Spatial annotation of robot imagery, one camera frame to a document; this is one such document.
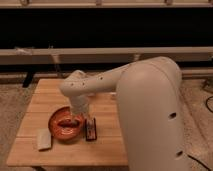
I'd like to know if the pale sponge block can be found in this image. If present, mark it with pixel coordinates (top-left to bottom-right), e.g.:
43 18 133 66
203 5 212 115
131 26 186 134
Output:
37 129 52 151

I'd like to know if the orange ceramic bowl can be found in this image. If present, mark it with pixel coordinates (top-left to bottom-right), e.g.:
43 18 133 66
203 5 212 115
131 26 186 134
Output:
48 106 84 141

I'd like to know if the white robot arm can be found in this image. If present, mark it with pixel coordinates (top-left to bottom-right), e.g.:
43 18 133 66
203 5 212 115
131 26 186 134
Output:
60 57 189 171

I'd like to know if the dark snack bar packet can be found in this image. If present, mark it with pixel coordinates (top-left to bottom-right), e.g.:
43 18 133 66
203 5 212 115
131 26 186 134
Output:
85 118 97 141

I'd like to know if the long wooden rail shelf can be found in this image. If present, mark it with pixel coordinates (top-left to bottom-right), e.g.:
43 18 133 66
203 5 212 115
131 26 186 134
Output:
0 46 213 65

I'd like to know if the black floor cable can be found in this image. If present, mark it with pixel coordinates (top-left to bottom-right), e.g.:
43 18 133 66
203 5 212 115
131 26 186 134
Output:
186 96 213 171

